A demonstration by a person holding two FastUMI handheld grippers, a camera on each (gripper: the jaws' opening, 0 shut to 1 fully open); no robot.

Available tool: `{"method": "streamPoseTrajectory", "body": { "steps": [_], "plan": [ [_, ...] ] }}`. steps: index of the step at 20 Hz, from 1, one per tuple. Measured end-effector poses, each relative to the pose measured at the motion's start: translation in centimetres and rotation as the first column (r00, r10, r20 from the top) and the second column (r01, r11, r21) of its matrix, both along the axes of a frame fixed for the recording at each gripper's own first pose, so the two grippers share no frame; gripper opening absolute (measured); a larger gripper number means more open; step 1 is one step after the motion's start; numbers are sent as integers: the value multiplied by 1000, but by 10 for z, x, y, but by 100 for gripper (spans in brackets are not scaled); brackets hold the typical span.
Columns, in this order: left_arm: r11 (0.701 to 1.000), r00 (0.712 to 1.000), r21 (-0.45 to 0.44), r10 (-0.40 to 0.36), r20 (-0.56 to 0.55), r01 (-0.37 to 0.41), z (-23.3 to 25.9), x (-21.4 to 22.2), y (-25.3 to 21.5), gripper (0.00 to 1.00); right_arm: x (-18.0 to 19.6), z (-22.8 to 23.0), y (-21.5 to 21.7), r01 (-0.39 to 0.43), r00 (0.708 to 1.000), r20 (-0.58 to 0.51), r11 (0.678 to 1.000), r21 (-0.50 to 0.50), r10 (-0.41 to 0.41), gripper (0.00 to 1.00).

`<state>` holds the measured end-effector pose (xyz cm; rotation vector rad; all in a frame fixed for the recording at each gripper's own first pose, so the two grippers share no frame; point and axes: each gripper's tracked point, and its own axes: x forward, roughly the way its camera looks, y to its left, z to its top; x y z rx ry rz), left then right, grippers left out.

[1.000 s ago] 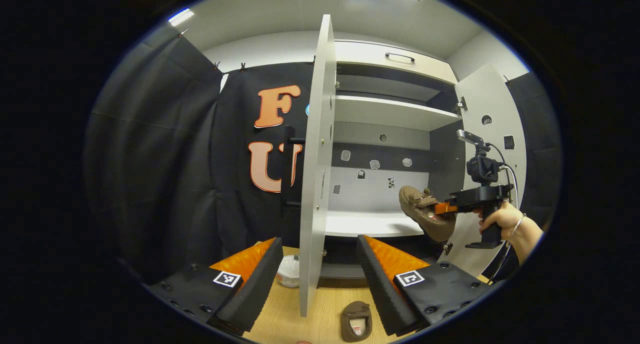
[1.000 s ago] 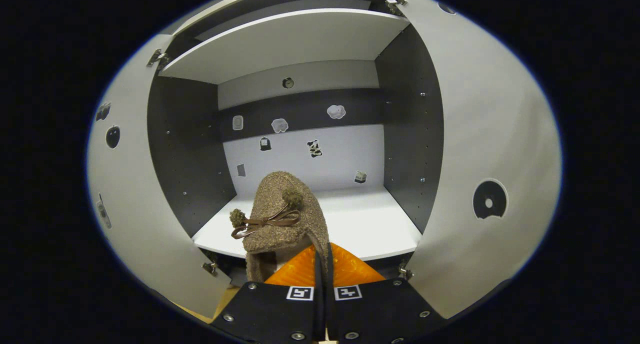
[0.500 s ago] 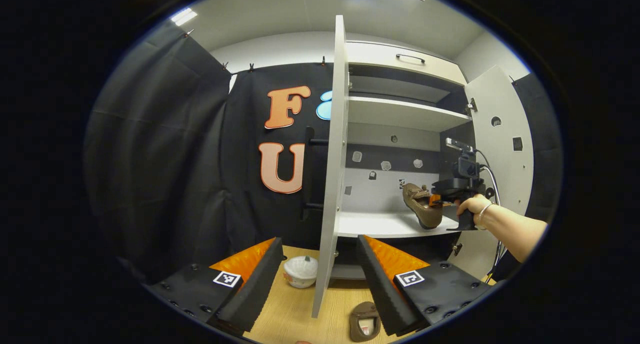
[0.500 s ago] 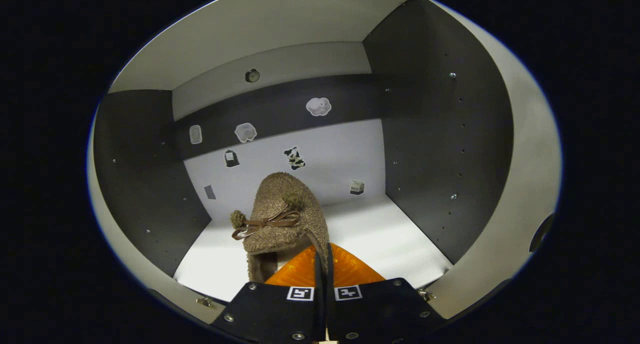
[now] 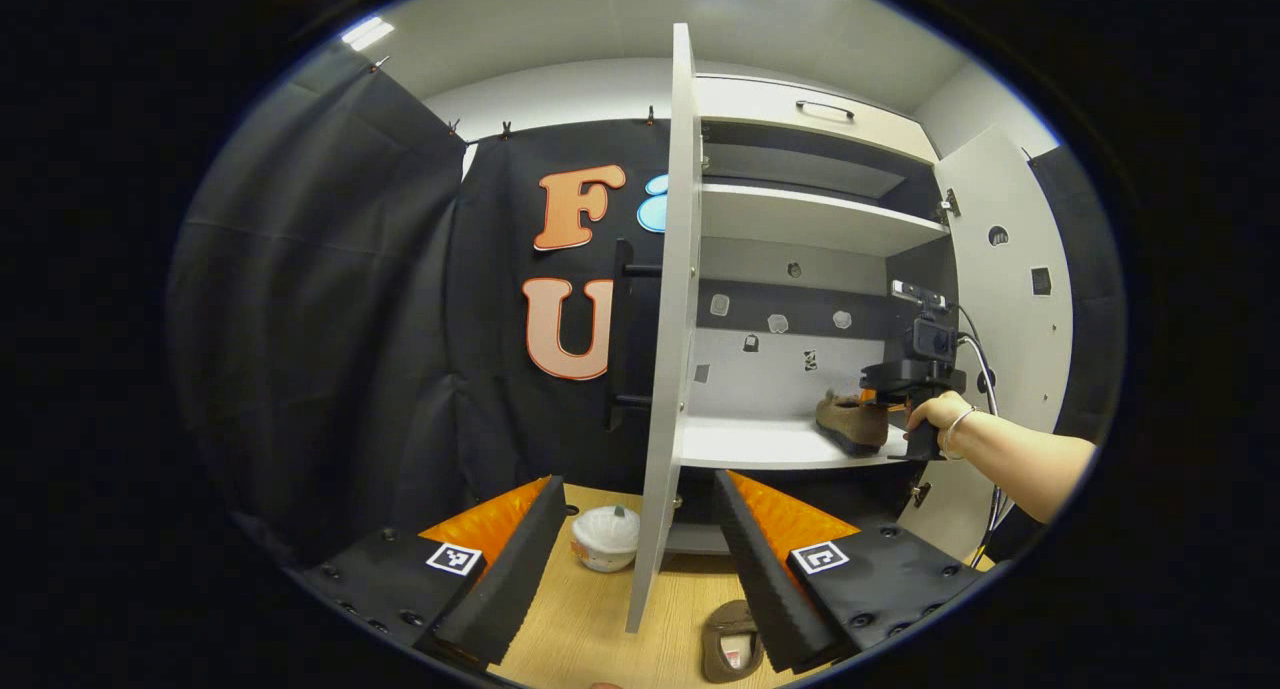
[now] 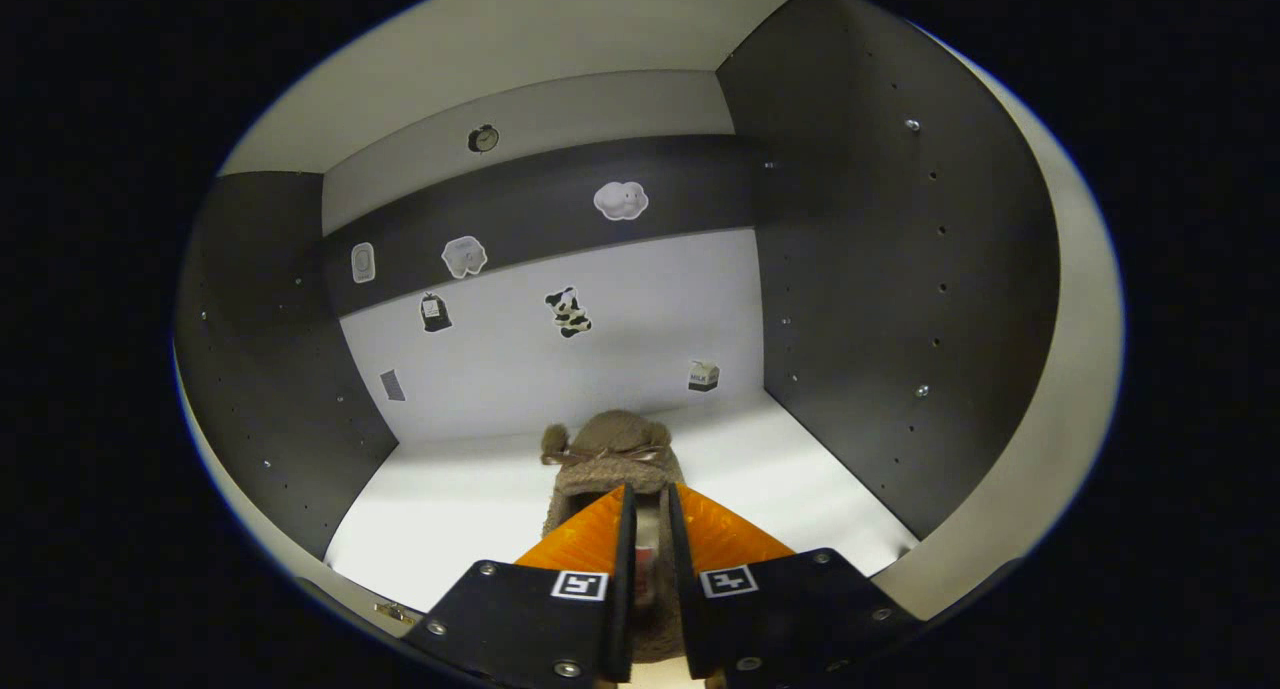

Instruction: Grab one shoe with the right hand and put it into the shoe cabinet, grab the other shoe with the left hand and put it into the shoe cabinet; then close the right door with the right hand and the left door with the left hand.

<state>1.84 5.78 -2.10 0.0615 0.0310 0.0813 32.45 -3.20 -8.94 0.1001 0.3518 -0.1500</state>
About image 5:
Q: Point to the black backdrop cloth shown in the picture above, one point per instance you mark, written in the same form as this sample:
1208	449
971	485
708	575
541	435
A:
380	319

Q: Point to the white cabinet drawer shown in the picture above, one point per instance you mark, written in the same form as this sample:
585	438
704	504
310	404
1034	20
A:
760	104

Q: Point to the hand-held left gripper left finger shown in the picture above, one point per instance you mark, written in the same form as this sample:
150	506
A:
520	569

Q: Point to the white shoe cabinet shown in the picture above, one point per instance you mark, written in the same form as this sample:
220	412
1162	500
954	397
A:
780	439

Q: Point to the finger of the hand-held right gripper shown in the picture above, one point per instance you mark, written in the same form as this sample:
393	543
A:
872	397

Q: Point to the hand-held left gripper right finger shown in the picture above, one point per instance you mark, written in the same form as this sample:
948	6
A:
760	569

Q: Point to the white shoe cabinet door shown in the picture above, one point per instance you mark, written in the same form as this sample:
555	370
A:
670	369
1020	349

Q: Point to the brown fuzzy shoe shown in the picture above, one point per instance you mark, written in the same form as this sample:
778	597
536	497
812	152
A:
730	649
850	424

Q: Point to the ceiling strip light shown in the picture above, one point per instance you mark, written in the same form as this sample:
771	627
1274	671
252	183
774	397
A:
367	33

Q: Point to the white lidded bowl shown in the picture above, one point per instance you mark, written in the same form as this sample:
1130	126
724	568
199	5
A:
605	537

